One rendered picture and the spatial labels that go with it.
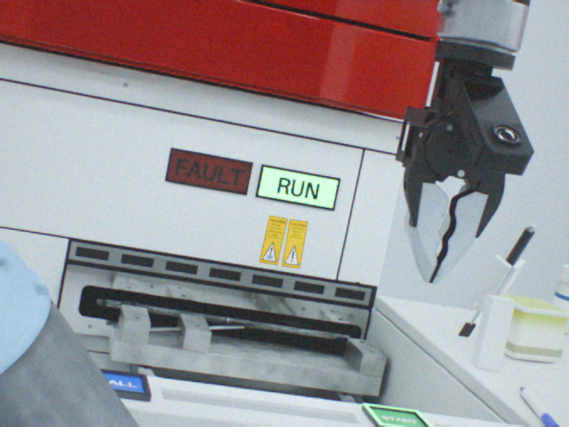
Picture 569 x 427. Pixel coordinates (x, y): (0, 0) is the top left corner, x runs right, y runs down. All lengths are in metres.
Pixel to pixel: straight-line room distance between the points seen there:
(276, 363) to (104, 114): 0.41
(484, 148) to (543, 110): 2.40
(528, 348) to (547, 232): 1.98
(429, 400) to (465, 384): 0.10
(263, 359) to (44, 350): 0.91
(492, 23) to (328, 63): 0.55
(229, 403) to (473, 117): 0.33
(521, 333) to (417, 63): 0.40
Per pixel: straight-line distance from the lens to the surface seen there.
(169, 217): 1.49
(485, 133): 0.88
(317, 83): 1.46
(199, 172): 1.49
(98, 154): 1.47
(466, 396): 1.23
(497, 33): 0.94
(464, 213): 0.95
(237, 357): 1.41
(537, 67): 3.26
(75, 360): 0.54
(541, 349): 1.37
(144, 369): 1.38
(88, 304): 1.62
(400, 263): 3.18
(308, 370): 1.43
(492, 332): 1.26
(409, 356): 1.41
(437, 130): 0.93
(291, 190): 1.51
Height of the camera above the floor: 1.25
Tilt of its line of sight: 7 degrees down
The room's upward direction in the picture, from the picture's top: 11 degrees clockwise
